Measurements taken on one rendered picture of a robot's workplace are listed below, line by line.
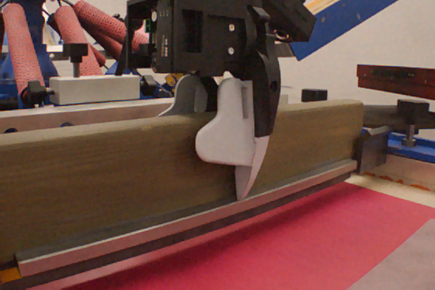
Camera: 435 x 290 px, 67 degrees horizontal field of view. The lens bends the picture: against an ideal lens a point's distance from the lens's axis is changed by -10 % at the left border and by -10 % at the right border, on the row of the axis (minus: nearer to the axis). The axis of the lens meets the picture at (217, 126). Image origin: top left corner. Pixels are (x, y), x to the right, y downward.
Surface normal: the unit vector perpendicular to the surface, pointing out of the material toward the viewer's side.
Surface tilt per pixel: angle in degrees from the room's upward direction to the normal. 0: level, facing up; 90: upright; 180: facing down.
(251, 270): 0
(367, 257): 0
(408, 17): 90
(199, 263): 0
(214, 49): 90
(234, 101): 82
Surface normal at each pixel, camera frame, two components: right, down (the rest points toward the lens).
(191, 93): 0.57, 0.29
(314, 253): 0.02, -0.98
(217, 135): 0.63, 0.01
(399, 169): -0.77, 0.11
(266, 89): -0.74, 0.33
